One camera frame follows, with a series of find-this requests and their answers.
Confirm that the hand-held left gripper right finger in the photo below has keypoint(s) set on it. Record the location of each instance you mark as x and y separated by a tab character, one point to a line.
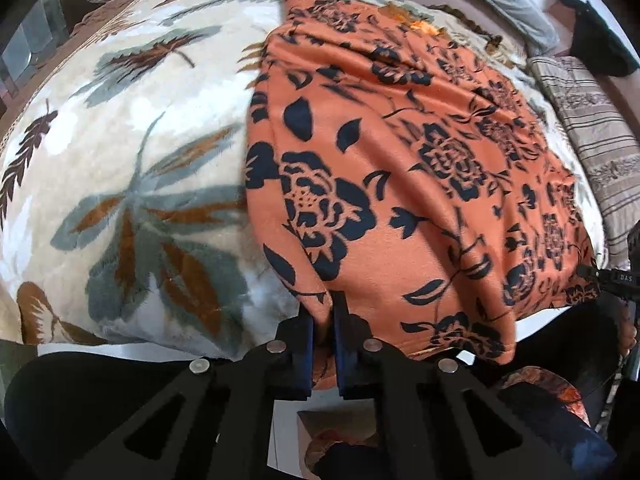
343	355

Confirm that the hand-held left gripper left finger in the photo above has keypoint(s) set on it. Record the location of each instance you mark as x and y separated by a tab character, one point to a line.
306	360

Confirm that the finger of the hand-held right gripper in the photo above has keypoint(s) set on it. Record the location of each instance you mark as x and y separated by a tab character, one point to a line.
590	273

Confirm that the orange floral dress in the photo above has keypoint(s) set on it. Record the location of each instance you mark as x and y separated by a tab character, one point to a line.
400	185

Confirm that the person's right hand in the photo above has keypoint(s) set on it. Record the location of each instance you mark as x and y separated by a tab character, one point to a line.
627	330

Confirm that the striped flat pillow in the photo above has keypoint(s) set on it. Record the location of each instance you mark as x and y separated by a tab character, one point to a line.
595	135

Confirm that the person's dark printed clothing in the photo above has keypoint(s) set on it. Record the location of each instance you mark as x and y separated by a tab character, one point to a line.
550	435

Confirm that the black garment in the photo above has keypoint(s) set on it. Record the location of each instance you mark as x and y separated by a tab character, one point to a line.
595	40

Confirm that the leaf print blanket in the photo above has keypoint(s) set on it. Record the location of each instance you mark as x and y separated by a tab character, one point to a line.
125	160

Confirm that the wooden door with glass panel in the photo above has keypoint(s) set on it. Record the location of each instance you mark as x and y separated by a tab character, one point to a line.
25	45

